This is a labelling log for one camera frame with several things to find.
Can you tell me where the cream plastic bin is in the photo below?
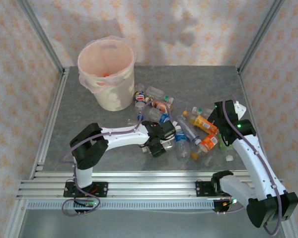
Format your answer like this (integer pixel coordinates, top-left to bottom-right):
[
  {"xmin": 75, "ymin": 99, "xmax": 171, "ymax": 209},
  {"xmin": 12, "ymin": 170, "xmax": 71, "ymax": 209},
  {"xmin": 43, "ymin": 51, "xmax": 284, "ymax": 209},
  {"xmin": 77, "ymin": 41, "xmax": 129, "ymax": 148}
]
[{"xmin": 78, "ymin": 36, "xmax": 136, "ymax": 112}]

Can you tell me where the Pepsi bottle blue cap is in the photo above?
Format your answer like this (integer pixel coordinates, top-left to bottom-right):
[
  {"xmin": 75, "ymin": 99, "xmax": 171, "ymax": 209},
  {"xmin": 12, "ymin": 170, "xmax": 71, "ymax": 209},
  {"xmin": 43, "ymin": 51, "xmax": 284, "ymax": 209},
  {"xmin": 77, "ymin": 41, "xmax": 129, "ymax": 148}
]
[{"xmin": 134, "ymin": 85, "xmax": 147, "ymax": 121}]

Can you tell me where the clear bottle green neck band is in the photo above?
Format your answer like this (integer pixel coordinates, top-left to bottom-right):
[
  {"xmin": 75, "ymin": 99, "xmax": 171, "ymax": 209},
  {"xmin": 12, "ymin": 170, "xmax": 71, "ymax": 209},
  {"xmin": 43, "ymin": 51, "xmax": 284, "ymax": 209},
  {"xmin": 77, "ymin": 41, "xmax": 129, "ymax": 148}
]
[{"xmin": 146, "ymin": 86, "xmax": 175, "ymax": 105}]

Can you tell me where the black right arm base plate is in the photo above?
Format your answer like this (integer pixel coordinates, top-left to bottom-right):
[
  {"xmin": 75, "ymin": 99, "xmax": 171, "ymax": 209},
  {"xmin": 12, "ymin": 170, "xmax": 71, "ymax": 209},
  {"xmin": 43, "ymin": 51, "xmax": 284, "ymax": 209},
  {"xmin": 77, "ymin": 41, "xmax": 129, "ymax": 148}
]
[{"xmin": 195, "ymin": 180, "xmax": 233, "ymax": 198}]

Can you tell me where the blue label water bottle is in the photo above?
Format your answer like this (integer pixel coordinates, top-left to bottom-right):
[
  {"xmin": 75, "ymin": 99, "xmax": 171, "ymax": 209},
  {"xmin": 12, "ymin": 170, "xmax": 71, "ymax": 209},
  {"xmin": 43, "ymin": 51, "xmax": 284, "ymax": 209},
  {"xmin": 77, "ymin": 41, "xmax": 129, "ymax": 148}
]
[
  {"xmin": 173, "ymin": 125, "xmax": 191, "ymax": 159},
  {"xmin": 148, "ymin": 107, "xmax": 178, "ymax": 127}
]

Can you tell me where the yellow juice bottle orange label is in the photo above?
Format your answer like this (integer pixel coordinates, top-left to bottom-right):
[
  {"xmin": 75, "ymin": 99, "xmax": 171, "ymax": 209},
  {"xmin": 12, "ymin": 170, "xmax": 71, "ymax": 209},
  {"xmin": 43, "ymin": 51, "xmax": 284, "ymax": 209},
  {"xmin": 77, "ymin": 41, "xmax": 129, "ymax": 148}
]
[{"xmin": 183, "ymin": 111, "xmax": 219, "ymax": 136}]

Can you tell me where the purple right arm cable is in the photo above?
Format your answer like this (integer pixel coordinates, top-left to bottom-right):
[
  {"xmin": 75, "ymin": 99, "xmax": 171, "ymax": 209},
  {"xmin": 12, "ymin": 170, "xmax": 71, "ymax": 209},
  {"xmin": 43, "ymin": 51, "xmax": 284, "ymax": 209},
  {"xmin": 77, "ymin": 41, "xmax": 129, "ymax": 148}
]
[{"xmin": 217, "ymin": 100, "xmax": 283, "ymax": 236}]

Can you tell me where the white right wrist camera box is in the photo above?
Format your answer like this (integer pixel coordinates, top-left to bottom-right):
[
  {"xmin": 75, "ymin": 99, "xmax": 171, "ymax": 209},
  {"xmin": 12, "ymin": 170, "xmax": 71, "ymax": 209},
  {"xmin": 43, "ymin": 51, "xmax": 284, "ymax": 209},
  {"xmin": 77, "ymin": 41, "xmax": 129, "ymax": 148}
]
[{"xmin": 232, "ymin": 100, "xmax": 247, "ymax": 120}]

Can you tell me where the grey slotted cable duct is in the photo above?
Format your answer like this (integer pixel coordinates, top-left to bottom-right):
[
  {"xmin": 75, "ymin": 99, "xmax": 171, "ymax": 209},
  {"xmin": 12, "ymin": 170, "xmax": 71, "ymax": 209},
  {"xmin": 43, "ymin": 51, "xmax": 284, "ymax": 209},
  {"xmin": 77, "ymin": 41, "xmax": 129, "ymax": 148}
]
[{"xmin": 27, "ymin": 200, "xmax": 216, "ymax": 211}]

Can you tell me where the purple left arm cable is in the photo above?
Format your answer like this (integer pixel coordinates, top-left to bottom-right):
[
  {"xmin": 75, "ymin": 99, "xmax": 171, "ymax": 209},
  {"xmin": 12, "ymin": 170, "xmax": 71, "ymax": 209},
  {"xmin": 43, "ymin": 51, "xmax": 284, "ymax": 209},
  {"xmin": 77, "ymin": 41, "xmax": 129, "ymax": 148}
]
[{"xmin": 59, "ymin": 99, "xmax": 173, "ymax": 217}]

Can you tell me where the pink plastic bin liner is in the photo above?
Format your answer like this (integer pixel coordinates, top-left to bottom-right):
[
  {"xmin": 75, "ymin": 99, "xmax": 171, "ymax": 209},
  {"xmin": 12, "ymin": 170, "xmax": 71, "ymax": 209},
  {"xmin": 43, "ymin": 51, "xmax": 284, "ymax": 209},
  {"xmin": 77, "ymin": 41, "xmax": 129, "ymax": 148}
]
[{"xmin": 78, "ymin": 35, "xmax": 136, "ymax": 94}]

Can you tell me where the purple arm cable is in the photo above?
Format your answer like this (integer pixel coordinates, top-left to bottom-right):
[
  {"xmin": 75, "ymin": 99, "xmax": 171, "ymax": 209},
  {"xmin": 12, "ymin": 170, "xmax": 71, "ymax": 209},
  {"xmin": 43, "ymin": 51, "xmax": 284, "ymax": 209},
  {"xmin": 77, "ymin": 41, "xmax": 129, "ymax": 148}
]
[
  {"xmin": 217, "ymin": 100, "xmax": 283, "ymax": 236},
  {"xmin": 59, "ymin": 99, "xmax": 173, "ymax": 217}
]

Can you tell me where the aluminium table side rail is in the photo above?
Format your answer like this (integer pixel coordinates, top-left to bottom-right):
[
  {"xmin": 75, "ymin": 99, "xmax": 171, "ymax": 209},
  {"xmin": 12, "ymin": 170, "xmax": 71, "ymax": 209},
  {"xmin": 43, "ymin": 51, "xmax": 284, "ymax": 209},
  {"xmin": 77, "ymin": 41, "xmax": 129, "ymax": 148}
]
[
  {"xmin": 237, "ymin": 66, "xmax": 275, "ymax": 179},
  {"xmin": 31, "ymin": 66, "xmax": 70, "ymax": 179}
]

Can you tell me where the green plastic bottle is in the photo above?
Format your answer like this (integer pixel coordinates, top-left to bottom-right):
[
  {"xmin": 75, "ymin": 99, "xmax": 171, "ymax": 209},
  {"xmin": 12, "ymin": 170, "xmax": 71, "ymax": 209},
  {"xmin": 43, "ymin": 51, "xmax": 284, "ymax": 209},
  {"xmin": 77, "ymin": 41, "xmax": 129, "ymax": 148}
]
[{"xmin": 217, "ymin": 133, "xmax": 226, "ymax": 150}]

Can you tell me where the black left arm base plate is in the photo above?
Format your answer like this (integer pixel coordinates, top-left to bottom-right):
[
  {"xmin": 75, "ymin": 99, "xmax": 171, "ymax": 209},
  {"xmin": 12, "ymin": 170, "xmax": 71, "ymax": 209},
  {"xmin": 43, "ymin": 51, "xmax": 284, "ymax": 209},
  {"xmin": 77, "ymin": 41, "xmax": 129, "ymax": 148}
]
[{"xmin": 63, "ymin": 181, "xmax": 109, "ymax": 198}]

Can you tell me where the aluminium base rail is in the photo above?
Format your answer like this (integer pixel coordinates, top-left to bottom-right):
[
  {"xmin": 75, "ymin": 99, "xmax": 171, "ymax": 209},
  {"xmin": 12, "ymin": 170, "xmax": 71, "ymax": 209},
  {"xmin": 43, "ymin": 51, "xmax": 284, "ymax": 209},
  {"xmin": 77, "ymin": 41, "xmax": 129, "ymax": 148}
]
[{"xmin": 16, "ymin": 171, "xmax": 289, "ymax": 200}]

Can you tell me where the orange label bottle orange cap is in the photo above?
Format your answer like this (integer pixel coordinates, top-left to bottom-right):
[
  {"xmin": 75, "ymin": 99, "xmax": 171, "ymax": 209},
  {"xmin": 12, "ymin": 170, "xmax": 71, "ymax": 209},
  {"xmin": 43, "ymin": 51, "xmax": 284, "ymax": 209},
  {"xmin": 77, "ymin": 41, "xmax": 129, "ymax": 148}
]
[{"xmin": 190, "ymin": 133, "xmax": 219, "ymax": 161}]

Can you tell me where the aluminium lower frame leg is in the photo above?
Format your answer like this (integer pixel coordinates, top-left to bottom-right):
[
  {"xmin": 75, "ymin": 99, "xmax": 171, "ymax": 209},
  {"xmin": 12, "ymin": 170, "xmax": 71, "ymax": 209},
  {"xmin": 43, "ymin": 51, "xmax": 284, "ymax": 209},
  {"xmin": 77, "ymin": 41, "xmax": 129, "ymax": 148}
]
[
  {"xmin": 2, "ymin": 198, "xmax": 28, "ymax": 238},
  {"xmin": 273, "ymin": 198, "xmax": 298, "ymax": 238}
]

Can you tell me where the brown coffee drink bottle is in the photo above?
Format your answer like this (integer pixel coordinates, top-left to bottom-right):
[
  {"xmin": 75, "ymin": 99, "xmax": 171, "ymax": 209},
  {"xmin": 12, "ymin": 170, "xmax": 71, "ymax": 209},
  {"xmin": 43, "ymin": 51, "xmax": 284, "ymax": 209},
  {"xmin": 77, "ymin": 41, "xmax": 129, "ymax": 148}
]
[{"xmin": 145, "ymin": 97, "xmax": 174, "ymax": 114}]

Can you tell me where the small green circuit board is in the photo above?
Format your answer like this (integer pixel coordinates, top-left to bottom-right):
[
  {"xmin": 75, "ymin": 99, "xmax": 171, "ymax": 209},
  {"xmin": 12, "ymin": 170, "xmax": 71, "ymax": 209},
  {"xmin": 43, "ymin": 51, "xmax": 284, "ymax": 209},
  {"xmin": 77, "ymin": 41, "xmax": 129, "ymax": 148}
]
[
  {"xmin": 73, "ymin": 199, "xmax": 101, "ymax": 209},
  {"xmin": 222, "ymin": 195, "xmax": 246, "ymax": 208}
]

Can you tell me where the slender clear blue-tinted bottle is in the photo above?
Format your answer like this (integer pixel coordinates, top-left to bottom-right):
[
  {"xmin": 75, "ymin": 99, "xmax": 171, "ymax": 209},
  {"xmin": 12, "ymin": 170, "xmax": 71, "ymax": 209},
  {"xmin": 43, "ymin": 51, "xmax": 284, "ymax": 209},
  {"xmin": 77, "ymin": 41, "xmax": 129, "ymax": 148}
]
[{"xmin": 176, "ymin": 114, "xmax": 202, "ymax": 146}]

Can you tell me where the aluminium frame post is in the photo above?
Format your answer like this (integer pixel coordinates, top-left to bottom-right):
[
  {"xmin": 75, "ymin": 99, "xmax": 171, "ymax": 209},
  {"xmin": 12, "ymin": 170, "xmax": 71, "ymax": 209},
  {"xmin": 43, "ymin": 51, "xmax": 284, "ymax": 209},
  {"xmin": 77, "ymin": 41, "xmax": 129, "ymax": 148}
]
[
  {"xmin": 16, "ymin": 0, "xmax": 65, "ymax": 75},
  {"xmin": 237, "ymin": 0, "xmax": 286, "ymax": 75}
]

